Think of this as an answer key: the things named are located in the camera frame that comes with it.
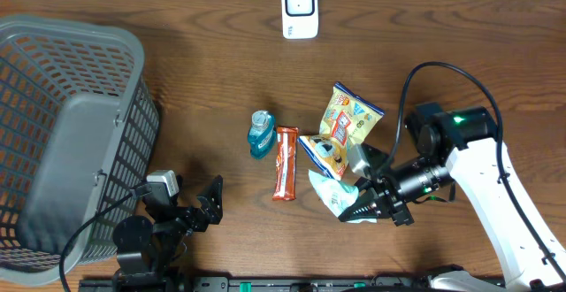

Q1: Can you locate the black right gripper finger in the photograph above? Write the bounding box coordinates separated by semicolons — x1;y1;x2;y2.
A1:
361;143;389;175
338;188;385;222

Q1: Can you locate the light teal snack packet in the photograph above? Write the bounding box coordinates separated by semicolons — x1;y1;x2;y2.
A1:
309;170;359;217

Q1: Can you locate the large yellow snack bag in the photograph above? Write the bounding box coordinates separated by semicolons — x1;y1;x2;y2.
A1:
319;82;385;147

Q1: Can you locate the orange brown snack bar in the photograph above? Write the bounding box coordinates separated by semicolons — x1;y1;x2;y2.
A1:
272;127;299;201

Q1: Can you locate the blue mouthwash bottle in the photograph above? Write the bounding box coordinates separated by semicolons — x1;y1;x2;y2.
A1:
247;110;276;159

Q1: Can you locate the small yellow blue snack bag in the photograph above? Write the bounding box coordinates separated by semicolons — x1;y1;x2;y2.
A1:
298;134;348;181

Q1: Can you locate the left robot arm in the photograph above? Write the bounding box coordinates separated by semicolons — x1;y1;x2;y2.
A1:
111;171;223;291

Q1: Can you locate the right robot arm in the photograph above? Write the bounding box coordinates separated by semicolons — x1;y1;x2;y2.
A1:
339;103;565;291

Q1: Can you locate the white barcode scanner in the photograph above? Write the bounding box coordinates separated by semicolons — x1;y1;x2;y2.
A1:
281;0;319;40

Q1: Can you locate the grey plastic shopping basket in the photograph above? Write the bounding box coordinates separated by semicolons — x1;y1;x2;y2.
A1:
1;15;159;286

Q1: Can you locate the black mounting rail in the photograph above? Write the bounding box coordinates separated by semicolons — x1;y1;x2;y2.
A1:
78;273;505;292

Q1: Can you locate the right camera cable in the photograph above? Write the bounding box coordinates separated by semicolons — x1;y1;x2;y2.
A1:
379;60;566;266

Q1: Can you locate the camera cable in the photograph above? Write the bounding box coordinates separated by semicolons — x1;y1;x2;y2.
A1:
379;60;566;266
58;184;154;292

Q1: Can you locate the left camera cable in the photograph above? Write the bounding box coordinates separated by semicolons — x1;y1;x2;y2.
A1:
58;184;154;292

